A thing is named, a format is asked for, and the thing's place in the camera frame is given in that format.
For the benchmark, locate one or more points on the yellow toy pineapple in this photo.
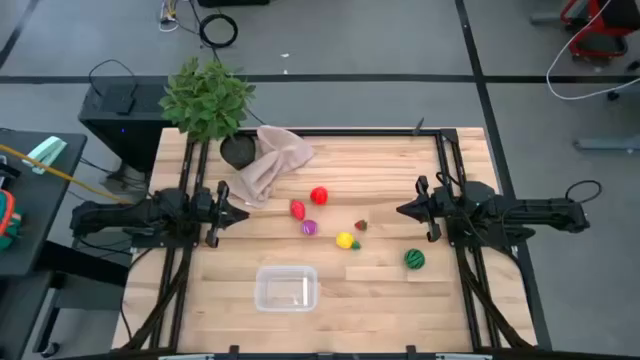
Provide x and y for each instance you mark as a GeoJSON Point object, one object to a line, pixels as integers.
{"type": "Point", "coordinates": [344, 240]}

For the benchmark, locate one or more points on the black desk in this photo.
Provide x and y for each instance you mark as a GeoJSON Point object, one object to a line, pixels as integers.
{"type": "Point", "coordinates": [45, 210]}

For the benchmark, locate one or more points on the red black cart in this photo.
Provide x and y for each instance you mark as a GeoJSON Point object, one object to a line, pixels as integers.
{"type": "Point", "coordinates": [597, 45]}

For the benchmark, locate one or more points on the black computer tower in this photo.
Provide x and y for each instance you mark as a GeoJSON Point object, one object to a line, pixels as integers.
{"type": "Point", "coordinates": [125, 130]}

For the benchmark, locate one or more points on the gray floor foot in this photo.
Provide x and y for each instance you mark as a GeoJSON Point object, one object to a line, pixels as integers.
{"type": "Point", "coordinates": [605, 144]}

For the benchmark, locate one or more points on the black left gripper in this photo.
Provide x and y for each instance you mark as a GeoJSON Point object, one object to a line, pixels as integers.
{"type": "Point", "coordinates": [205, 207]}

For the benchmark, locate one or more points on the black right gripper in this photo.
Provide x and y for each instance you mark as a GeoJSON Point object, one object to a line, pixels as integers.
{"type": "Point", "coordinates": [442, 205]}

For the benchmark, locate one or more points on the clear plastic tupperware container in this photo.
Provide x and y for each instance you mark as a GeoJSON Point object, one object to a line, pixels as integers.
{"type": "Point", "coordinates": [258, 290]}

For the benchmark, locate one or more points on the red toy tomato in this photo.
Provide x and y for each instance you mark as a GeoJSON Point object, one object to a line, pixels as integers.
{"type": "Point", "coordinates": [319, 195]}

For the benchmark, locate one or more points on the green striped toy watermelon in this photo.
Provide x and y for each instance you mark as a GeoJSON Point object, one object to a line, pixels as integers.
{"type": "Point", "coordinates": [414, 259]}

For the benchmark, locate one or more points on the beige cloth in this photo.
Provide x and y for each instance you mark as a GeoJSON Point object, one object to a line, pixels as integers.
{"type": "Point", "coordinates": [272, 160]}

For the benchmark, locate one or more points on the green potted plant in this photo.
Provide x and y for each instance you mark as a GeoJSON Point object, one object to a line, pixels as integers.
{"type": "Point", "coordinates": [207, 100]}

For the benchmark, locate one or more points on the red oblong toy fruit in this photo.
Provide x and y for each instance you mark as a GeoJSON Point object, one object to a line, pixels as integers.
{"type": "Point", "coordinates": [298, 210]}

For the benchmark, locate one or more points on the mint green stapler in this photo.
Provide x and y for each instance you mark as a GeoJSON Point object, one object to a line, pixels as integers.
{"type": "Point", "coordinates": [45, 154]}

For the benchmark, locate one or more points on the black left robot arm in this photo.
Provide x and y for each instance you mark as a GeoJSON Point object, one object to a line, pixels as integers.
{"type": "Point", "coordinates": [125, 212]}

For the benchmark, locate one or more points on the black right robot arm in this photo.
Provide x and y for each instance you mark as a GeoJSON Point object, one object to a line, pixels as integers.
{"type": "Point", "coordinates": [525, 210]}

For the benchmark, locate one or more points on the black metal table frame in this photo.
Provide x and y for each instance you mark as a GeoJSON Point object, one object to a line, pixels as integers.
{"type": "Point", "coordinates": [350, 133]}

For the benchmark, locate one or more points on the small black box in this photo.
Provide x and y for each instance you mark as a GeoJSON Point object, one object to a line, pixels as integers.
{"type": "Point", "coordinates": [119, 98]}

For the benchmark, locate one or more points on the purple striped toy onion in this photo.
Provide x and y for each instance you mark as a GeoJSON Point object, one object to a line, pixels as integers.
{"type": "Point", "coordinates": [309, 227]}

